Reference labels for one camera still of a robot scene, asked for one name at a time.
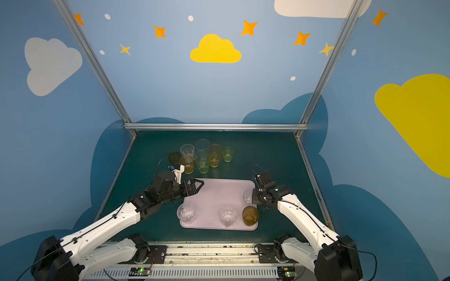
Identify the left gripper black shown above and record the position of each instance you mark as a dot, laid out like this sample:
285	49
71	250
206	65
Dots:
184	188

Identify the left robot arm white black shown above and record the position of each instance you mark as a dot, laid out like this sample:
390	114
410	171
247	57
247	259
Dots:
78	255

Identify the tall clear bluish glass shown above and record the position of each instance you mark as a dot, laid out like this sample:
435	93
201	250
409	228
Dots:
202	149

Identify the controller board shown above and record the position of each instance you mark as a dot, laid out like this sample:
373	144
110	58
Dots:
286	274
139	272

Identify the left controller board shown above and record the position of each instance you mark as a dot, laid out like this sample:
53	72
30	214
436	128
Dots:
139	272

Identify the aluminium frame post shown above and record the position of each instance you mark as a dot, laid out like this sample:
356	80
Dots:
333	58
69	18

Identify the dark amber textured glass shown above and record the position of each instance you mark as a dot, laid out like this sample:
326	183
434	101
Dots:
250	215
174	158

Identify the clear faceted glass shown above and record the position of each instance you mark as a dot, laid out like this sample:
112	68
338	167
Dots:
188	151
227	216
186	213
248	197

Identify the pink rectangular tray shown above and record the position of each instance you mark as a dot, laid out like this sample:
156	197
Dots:
215	195

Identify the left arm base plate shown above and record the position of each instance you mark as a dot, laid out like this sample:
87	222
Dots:
152	254

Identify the tall orange glass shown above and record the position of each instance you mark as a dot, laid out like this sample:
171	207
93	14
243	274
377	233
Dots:
215	153

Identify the orange short glass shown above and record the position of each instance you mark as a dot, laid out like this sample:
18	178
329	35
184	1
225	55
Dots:
188	162

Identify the aluminium frame back bar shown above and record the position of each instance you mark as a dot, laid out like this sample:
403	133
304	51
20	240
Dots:
214	127

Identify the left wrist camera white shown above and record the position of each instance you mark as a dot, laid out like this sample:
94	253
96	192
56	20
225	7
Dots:
178	170

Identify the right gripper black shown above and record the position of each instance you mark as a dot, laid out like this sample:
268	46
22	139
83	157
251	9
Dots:
260	196

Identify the right controller board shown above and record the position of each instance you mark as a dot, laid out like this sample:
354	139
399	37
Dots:
286	274

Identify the aluminium frame right post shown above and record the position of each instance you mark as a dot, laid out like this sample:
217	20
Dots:
333	58

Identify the small green glass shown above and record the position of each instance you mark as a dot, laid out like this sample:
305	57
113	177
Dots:
228	154

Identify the aluminium frame left post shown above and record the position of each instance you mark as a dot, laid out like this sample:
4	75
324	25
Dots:
69	18

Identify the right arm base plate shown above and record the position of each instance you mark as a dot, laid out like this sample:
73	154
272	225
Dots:
269	253

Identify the tall green glass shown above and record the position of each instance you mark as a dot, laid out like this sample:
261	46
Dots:
202	162

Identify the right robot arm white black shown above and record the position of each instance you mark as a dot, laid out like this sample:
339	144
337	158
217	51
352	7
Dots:
329	256

